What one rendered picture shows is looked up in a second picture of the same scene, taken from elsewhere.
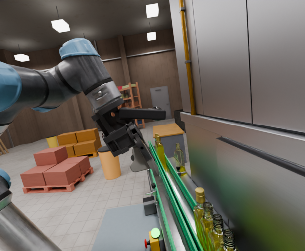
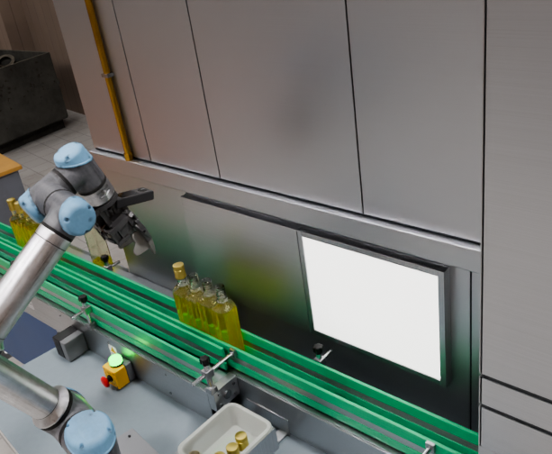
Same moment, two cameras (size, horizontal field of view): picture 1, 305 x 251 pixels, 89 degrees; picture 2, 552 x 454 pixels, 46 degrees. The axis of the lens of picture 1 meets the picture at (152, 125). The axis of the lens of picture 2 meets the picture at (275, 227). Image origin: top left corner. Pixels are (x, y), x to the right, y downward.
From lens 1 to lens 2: 1.38 m
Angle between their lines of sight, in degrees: 41
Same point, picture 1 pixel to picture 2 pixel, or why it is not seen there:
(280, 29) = (230, 108)
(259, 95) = (222, 154)
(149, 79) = not seen: outside the picture
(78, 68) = (85, 175)
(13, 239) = (14, 374)
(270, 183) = (242, 231)
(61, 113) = not seen: outside the picture
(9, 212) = not seen: outside the picture
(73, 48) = (80, 158)
